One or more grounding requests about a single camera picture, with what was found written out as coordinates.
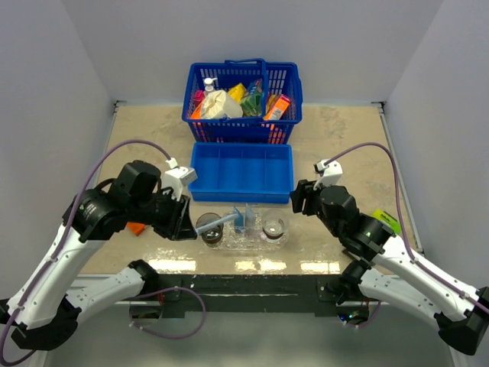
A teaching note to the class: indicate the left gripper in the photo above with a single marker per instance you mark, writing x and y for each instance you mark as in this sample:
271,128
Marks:
180,224

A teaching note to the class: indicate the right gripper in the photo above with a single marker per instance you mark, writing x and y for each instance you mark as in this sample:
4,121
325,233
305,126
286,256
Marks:
304,190

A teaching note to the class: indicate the white-blue toothbrush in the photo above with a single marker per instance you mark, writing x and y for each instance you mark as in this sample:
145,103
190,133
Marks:
216,223

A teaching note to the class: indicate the dark brown banded cup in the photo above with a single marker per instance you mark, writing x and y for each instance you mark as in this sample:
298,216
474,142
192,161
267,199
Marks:
211,237

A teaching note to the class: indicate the clear blue banded cup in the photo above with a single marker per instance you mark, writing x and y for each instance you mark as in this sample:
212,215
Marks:
275,225

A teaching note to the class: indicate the clear small textured tray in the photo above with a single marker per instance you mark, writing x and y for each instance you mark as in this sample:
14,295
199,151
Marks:
240,242

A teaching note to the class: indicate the white orange toothpaste tube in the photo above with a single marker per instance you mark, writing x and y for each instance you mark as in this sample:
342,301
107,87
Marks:
250,218

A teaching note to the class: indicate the pink toothbrush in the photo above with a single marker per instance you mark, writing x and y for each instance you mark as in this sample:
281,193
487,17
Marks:
254,232

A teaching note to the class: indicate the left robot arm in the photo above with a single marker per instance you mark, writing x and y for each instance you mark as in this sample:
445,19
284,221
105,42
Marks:
45,313

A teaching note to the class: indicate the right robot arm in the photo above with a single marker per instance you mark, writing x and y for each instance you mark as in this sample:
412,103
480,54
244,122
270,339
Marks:
386,270

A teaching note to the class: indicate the clear oval textured tray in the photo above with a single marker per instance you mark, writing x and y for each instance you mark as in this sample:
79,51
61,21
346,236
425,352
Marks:
269,247

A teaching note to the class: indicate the orange box on table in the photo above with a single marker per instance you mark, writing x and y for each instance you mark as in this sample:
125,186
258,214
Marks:
136,228

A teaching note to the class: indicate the blue compartment organizer bin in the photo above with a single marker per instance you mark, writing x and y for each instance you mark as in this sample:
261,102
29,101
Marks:
242,173

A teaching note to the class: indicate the orange white carton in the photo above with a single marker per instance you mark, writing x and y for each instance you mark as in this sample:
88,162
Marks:
277,105

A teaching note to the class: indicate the green yellow razor package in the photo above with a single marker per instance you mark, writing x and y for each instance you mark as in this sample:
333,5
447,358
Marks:
388,219

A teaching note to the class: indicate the green sponge package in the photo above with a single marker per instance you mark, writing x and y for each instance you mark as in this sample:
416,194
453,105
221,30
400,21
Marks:
251,102

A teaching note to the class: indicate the blue plastic shopping basket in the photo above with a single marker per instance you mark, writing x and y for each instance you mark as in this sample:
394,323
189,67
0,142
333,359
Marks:
278,78

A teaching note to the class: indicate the orange scrub package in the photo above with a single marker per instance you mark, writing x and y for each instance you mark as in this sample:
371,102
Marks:
197,112

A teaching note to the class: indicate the yellow snack packet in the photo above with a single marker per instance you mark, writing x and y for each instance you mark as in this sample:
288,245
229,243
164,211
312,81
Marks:
238,92

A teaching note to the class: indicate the cream paper bag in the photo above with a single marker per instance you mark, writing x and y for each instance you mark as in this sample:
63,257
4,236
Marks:
220,105

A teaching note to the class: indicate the pink box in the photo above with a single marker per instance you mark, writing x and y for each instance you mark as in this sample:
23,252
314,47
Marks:
198,98

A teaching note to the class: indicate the white pump bottle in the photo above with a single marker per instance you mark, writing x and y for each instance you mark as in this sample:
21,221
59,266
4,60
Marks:
209,85

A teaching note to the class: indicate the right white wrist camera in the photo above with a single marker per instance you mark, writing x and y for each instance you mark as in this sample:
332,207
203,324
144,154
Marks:
329,174

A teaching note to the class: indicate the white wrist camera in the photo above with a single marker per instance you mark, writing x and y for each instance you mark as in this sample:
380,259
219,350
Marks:
177,178
329,174

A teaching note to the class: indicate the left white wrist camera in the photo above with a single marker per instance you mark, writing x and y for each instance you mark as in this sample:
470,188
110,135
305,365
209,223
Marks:
177,178

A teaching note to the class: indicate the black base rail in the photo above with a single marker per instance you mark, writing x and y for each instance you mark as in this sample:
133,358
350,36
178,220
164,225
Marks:
247,293

